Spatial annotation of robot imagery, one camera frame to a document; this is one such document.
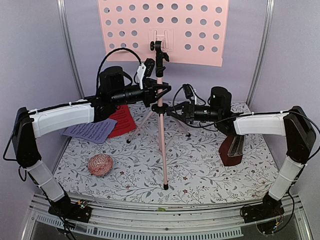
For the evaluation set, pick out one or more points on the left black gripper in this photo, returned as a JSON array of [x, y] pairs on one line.
[[150, 87]]

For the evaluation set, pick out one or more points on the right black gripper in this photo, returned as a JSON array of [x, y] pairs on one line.
[[188, 111]]

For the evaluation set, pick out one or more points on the red sheet music paper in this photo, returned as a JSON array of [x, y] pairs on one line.
[[125, 122]]

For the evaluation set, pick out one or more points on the pink music stand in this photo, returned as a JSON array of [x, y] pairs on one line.
[[173, 31]]

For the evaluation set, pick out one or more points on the purple sheet music paper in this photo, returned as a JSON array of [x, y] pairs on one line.
[[93, 132]]

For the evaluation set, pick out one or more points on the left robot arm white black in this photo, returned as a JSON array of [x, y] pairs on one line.
[[32, 125]]

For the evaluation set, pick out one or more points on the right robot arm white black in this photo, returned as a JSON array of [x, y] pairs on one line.
[[293, 125]]

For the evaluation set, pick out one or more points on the floral patterned table mat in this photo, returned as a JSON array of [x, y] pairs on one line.
[[196, 174]]

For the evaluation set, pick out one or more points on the brown wooden metronome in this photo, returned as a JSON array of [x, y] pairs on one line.
[[231, 150]]

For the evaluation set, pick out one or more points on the red patterned ceramic bowl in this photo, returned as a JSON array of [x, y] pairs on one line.
[[100, 165]]

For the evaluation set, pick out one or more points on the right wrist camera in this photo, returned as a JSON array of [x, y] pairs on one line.
[[189, 93]]

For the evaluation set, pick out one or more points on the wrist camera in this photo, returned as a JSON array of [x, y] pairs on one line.
[[144, 70], [189, 93]]

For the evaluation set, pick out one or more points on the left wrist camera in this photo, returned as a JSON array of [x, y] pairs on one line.
[[144, 70]]

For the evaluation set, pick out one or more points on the aluminium front rail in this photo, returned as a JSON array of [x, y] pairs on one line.
[[125, 220]]

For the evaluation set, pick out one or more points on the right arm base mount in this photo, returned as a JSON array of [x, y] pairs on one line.
[[267, 209]]

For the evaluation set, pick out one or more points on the left aluminium frame post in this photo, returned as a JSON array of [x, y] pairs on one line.
[[62, 12]]

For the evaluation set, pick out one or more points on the aluminium frame post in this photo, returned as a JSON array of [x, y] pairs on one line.
[[62, 12], [267, 24]]

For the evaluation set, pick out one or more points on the right aluminium frame post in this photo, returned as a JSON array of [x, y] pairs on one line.
[[267, 24]]

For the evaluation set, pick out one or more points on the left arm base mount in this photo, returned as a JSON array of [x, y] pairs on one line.
[[70, 211]]

